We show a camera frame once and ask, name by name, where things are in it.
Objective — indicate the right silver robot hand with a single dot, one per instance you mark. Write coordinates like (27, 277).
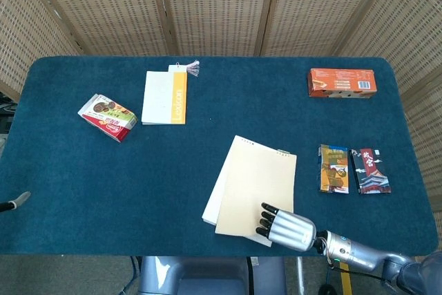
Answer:
(293, 231)

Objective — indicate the tan paper notebook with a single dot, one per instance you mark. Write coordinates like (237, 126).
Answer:
(255, 184)

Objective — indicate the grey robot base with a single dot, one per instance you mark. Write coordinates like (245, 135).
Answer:
(207, 276)

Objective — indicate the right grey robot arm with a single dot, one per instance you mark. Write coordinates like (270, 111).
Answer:
(359, 251)

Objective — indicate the white table leg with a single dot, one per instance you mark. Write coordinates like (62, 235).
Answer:
(300, 276)

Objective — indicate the blue yellow card box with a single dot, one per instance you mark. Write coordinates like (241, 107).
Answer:
(333, 170)

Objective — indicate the dark red palace box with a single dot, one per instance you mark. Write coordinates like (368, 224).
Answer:
(371, 172)

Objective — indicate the orange snack box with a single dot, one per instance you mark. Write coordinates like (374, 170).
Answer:
(340, 82)

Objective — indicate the white notebook yellow Lexicon band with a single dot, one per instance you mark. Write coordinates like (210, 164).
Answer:
(159, 98)

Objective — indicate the teal blue table cloth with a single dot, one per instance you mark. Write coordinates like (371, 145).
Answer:
(103, 188)

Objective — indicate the red green cookie box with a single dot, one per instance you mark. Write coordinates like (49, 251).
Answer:
(107, 117)

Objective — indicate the woven bamboo folding screen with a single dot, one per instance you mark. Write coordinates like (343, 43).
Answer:
(221, 5)

